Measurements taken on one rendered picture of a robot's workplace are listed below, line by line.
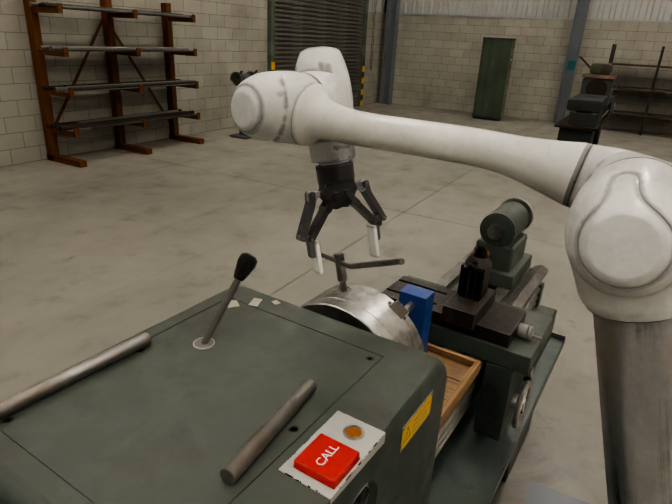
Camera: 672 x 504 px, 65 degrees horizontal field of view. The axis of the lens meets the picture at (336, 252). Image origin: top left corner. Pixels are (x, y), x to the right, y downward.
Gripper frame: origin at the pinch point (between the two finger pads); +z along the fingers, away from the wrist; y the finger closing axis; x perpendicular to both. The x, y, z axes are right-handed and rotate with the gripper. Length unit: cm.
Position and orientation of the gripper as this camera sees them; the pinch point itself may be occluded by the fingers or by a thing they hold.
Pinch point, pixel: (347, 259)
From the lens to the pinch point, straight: 108.9
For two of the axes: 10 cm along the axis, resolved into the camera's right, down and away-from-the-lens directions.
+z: 1.3, 9.6, 2.6
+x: -4.8, -1.7, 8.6
